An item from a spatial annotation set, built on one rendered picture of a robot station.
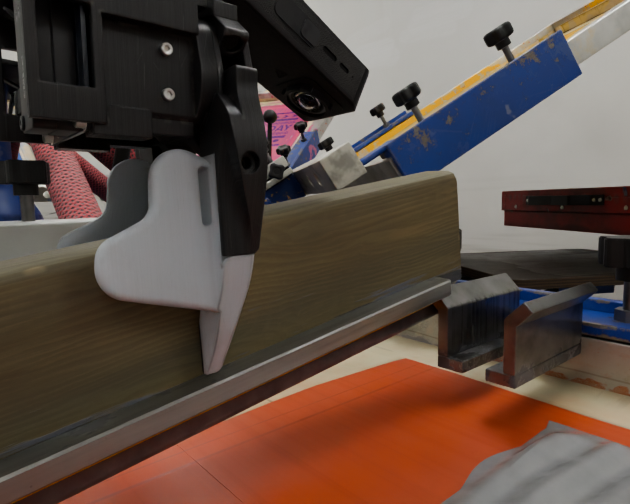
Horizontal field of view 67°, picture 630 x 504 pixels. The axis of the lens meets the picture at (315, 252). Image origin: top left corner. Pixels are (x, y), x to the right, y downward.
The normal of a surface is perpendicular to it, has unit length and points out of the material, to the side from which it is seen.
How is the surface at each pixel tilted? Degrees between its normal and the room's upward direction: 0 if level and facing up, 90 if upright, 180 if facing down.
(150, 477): 0
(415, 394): 0
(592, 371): 90
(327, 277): 92
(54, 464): 92
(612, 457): 30
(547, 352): 90
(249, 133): 81
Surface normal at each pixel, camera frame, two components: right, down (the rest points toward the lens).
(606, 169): -0.76, 0.08
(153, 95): 0.65, 0.07
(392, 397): -0.02, -0.99
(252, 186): 0.63, 0.29
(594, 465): 0.22, -0.82
